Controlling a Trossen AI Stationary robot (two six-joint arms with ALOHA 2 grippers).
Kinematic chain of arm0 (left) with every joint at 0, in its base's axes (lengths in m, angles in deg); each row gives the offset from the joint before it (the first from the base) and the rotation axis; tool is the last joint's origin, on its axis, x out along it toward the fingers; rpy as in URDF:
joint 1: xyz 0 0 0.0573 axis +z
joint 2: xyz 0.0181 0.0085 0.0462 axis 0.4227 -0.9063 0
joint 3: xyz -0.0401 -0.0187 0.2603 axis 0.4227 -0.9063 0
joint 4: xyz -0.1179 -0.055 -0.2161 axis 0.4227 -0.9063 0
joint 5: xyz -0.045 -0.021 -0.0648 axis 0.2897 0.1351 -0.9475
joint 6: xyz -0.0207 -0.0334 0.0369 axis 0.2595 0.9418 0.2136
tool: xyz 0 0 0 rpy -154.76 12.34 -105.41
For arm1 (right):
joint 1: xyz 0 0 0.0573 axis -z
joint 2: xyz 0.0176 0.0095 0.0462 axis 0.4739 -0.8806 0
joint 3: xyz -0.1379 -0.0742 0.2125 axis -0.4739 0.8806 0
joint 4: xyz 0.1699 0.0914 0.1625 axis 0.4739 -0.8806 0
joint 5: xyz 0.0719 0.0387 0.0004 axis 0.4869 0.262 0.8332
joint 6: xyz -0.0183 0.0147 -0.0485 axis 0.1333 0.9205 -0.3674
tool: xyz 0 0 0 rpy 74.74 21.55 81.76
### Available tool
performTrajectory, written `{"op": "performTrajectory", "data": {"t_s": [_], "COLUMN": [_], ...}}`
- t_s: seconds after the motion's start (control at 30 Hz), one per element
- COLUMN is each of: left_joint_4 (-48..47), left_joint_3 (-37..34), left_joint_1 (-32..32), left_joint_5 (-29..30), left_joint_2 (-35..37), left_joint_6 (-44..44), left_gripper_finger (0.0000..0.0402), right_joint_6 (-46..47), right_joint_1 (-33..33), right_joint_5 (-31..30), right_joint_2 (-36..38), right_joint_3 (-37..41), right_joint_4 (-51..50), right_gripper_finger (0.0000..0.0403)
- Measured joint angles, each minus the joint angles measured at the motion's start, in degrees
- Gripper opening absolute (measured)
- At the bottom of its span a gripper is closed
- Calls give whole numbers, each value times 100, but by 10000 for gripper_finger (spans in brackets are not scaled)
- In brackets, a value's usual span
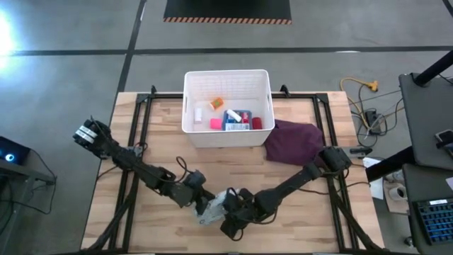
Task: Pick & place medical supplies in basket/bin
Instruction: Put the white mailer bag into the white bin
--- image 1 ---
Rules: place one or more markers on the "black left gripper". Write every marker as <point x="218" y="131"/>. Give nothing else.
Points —
<point x="191" y="197"/>

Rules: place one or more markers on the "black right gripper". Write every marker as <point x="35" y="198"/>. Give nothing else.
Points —
<point x="234" y="226"/>

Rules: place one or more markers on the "grey-white printed plastic package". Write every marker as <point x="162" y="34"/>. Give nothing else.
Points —
<point x="216" y="209"/>

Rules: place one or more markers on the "pink cube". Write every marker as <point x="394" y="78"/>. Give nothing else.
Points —
<point x="216" y="124"/>

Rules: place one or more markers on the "blue first aid kit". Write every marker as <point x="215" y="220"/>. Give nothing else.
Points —
<point x="235" y="126"/>

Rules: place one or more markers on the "red bandage roll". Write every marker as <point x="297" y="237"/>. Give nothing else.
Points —
<point x="257" y="123"/>

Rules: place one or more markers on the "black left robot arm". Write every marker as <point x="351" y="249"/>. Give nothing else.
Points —
<point x="141" y="170"/>

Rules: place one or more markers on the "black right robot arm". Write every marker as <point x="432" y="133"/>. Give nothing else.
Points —
<point x="293" y="180"/>

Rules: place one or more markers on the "white plastic basket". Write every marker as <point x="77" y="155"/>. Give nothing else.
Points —
<point x="226" y="85"/>

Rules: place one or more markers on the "maroon cloth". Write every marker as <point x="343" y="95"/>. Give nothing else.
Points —
<point x="290" y="141"/>

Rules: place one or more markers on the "white paper sheet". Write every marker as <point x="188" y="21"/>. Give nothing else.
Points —
<point x="375" y="180"/>

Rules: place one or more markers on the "white tape roll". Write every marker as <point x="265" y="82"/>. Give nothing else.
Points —
<point x="393" y="193"/>

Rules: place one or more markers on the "black desk strut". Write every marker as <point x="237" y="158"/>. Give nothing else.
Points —
<point x="389" y="164"/>

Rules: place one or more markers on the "black power strip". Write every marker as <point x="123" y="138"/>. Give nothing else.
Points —
<point x="371" y="118"/>

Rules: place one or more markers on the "black hazard-striped floor mat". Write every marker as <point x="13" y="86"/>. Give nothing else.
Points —
<point x="226" y="8"/>

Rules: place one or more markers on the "black device with blue light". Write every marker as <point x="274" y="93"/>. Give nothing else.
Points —
<point x="14" y="152"/>

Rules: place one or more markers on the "backlit laptop keyboard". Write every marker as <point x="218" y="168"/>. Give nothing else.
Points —
<point x="439" y="221"/>

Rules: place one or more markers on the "black desk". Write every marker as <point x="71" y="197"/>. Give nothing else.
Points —
<point x="424" y="117"/>

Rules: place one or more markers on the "black phone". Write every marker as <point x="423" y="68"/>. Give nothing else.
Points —
<point x="445" y="138"/>

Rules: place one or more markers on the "black pole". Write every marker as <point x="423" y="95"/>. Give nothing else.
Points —
<point x="433" y="69"/>

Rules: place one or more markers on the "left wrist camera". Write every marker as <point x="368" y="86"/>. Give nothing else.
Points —
<point x="195" y="178"/>

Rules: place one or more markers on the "black aluminium frame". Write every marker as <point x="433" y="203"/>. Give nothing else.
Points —
<point x="163" y="95"/>

